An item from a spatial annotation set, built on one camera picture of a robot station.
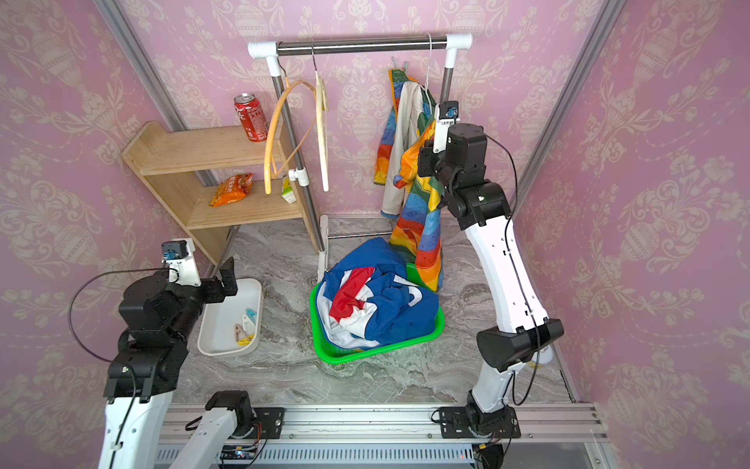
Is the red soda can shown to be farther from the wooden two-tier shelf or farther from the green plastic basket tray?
the green plastic basket tray

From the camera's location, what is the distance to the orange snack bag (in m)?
0.96

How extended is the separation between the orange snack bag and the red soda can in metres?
0.21

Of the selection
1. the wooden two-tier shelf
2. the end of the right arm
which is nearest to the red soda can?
the wooden two-tier shelf

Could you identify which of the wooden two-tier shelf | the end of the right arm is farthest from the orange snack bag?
the end of the right arm

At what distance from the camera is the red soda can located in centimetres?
76
